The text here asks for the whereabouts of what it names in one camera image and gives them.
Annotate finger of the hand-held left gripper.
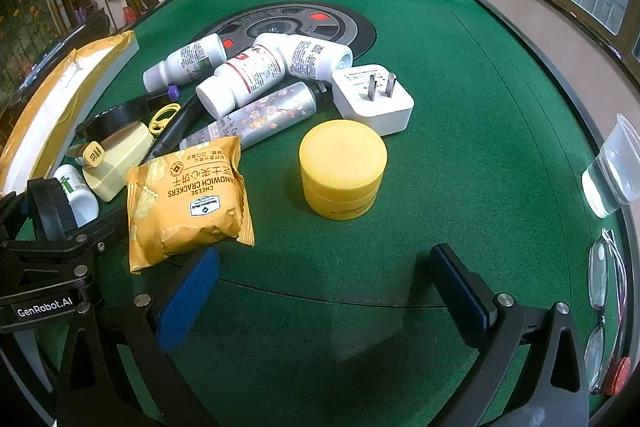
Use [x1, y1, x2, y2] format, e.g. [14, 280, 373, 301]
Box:
[75, 207, 133, 268]

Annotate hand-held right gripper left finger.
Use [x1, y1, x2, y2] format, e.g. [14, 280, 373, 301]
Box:
[56, 246, 236, 427]

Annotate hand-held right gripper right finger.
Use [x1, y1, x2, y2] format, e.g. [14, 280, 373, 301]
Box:
[429, 243, 591, 427]

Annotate small white green-cross bottle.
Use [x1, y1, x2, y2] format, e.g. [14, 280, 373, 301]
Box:
[52, 164, 100, 228]

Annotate yellow cracker packet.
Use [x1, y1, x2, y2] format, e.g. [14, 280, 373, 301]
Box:
[125, 134, 255, 276]

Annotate black handled round tool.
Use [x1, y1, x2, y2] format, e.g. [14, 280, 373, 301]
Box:
[144, 94, 207, 164]

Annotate yellow taped white tray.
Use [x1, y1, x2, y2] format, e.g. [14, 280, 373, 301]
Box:
[0, 31, 141, 198]

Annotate yellow round jar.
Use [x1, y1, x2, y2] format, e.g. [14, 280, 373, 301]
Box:
[299, 119, 389, 222]

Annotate white bottle green label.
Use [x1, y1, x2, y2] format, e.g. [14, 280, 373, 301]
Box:
[143, 33, 229, 93]

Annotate white bottle red label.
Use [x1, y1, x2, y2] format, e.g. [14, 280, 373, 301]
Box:
[195, 44, 286, 120]

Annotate white power adapter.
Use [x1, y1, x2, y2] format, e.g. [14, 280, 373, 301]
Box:
[331, 64, 415, 137]

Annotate white bottle printed label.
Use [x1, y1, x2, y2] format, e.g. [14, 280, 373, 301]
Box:
[252, 33, 354, 83]

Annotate cream yellow bottle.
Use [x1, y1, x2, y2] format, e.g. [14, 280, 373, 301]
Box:
[81, 122, 155, 203]

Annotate black tape roll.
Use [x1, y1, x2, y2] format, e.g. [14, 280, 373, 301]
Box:
[75, 96, 152, 140]

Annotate eyeglasses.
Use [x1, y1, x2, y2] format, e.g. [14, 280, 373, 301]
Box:
[582, 229, 629, 396]

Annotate small red item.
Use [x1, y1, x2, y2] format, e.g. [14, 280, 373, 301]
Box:
[607, 356, 632, 396]

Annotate silver floral spray bottle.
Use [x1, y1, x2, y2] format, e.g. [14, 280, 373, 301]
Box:
[177, 80, 329, 154]

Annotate clear plastic cup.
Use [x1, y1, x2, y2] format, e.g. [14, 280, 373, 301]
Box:
[581, 112, 640, 219]

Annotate black glossy side table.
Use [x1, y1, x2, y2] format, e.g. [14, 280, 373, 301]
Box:
[47, 9, 109, 55]

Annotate floral painted screen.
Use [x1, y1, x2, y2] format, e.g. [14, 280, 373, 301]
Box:
[0, 0, 57, 108]

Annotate mahjong table centre panel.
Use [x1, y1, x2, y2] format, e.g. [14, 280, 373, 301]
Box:
[202, 4, 376, 64]

